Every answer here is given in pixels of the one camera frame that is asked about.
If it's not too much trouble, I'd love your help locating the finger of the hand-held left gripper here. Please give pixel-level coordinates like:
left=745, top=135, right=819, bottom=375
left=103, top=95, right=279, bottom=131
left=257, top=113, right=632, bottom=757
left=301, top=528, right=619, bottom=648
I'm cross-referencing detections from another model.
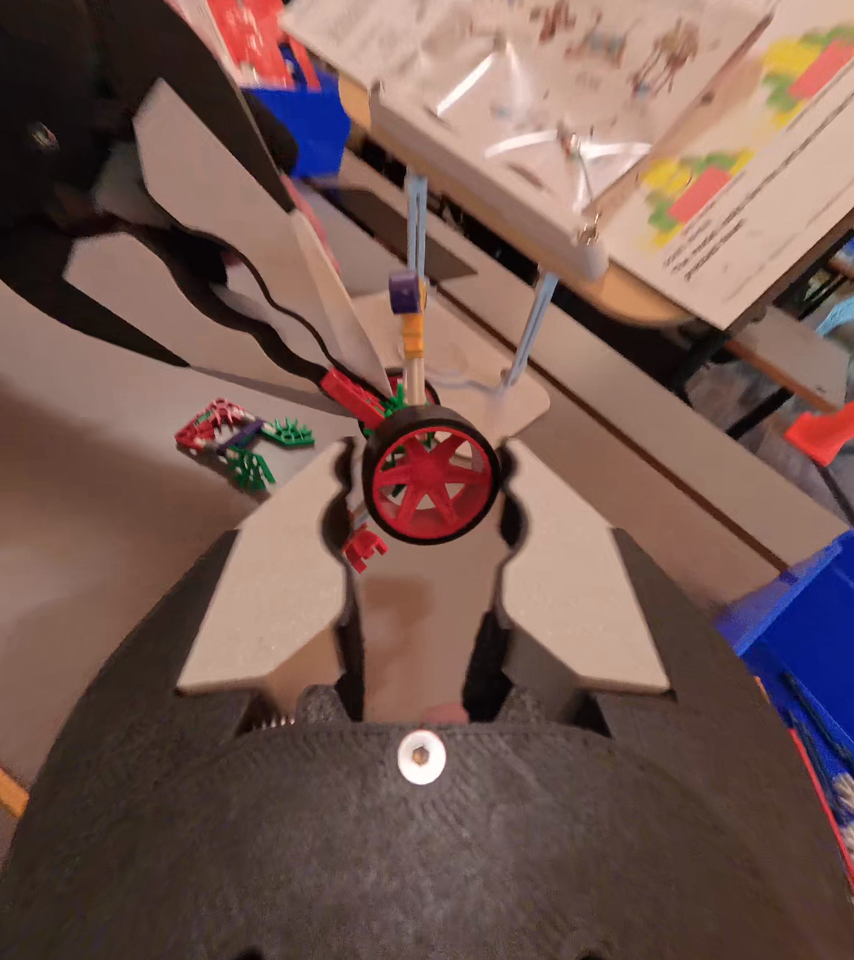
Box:
left=130, top=78, right=392, bottom=393
left=63, top=232, right=349, bottom=415

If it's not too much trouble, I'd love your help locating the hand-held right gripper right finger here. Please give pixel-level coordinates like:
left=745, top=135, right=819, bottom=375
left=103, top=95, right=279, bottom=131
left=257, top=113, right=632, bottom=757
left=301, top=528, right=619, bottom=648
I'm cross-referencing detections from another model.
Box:
left=463, top=439, right=673, bottom=723

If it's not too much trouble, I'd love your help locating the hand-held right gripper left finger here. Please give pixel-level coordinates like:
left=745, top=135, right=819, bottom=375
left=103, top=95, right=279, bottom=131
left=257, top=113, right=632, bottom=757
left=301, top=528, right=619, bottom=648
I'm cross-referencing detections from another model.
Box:
left=175, top=439, right=367, bottom=723

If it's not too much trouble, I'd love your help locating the plain blue plastic bin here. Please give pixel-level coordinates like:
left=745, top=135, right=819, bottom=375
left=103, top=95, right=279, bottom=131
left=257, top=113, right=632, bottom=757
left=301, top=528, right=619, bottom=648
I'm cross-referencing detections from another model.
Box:
left=243, top=71, right=353, bottom=181

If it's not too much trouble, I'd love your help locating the colourful toy construction car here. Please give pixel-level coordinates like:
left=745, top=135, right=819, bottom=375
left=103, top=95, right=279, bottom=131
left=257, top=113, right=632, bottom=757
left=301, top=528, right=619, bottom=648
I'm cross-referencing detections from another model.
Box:
left=319, top=271, right=503, bottom=575

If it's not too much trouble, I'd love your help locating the blue bin with white tag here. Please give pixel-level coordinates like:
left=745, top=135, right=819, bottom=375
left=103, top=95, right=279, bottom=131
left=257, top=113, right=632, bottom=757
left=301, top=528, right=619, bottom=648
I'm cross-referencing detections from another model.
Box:
left=715, top=528, right=854, bottom=960

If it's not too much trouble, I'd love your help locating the red green connector piece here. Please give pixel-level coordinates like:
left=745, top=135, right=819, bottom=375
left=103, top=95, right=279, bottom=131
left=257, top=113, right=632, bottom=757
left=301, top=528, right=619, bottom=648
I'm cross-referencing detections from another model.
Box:
left=175, top=397, right=316, bottom=495

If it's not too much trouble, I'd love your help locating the printed toy packaging bag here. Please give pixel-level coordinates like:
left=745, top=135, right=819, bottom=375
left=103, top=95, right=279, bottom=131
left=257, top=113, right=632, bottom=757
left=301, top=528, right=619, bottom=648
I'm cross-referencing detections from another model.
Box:
left=194, top=0, right=323, bottom=87

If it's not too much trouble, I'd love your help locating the white document stand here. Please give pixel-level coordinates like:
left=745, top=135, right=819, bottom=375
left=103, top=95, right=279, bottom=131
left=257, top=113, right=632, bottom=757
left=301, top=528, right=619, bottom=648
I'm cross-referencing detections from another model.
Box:
left=337, top=0, right=854, bottom=451

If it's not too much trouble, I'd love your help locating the toy models picture leaflet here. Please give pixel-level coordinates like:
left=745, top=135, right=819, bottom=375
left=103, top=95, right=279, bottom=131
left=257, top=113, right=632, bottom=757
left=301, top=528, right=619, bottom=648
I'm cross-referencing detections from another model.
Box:
left=284, top=0, right=773, bottom=219

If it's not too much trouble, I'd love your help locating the orange traffic cone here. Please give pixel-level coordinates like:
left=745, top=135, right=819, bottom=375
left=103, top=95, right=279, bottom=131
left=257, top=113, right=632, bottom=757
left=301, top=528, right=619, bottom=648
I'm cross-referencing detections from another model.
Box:
left=785, top=384, right=854, bottom=468

